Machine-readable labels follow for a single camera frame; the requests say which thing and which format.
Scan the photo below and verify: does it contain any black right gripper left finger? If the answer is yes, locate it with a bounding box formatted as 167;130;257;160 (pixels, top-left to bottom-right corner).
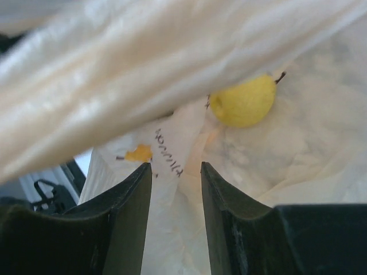
1;163;152;274

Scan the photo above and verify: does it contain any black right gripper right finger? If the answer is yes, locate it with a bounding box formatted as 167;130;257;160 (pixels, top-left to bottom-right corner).
201;162;366;274

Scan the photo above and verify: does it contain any translucent orange plastic bag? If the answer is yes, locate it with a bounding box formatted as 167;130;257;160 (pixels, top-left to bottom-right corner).
1;1;366;274

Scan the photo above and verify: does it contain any yellow fake pear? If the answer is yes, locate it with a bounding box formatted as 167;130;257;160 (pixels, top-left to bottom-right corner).
209;72;286;128

